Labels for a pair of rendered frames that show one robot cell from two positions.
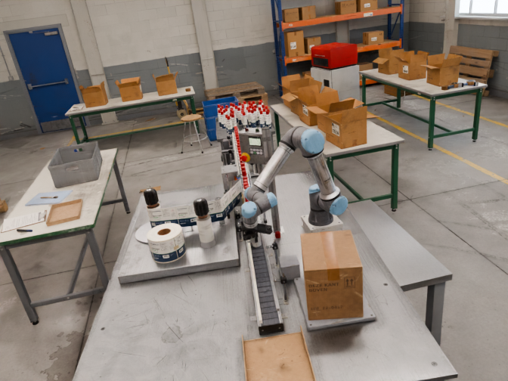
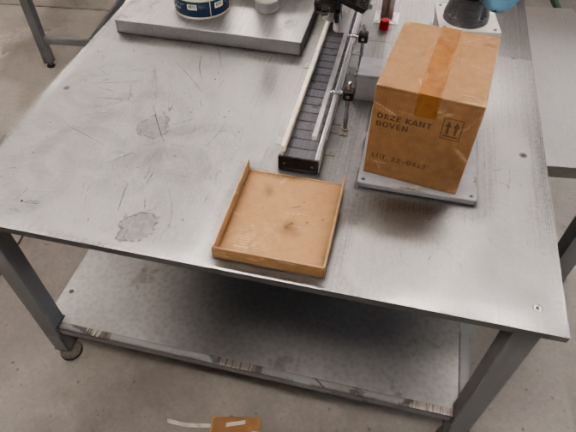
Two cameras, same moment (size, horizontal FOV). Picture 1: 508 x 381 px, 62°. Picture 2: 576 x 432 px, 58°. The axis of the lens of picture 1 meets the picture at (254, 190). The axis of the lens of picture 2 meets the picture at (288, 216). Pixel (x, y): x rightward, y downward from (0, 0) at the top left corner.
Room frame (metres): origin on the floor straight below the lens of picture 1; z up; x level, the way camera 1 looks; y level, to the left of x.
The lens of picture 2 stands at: (0.44, -0.23, 1.80)
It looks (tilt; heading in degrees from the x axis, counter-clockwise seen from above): 49 degrees down; 15
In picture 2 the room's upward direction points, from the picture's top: straight up
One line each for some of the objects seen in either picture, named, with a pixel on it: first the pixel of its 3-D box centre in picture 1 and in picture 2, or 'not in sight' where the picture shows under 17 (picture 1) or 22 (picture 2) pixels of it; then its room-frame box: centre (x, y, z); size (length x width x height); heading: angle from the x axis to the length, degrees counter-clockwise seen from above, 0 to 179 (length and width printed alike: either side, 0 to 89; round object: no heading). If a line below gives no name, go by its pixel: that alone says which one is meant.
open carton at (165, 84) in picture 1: (167, 82); not in sight; (7.76, 1.30, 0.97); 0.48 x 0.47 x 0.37; 11
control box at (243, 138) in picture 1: (255, 146); not in sight; (2.35, -0.05, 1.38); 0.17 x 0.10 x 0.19; 57
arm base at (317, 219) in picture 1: (320, 212); (469, 3); (2.21, -0.38, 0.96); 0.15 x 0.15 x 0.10
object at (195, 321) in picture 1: (240, 252); (312, 36); (2.11, 0.13, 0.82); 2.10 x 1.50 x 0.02; 2
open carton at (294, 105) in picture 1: (301, 98); not in sight; (5.19, -0.74, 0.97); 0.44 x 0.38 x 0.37; 103
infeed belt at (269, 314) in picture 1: (254, 233); (346, 11); (2.24, 0.03, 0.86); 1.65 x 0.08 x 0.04; 2
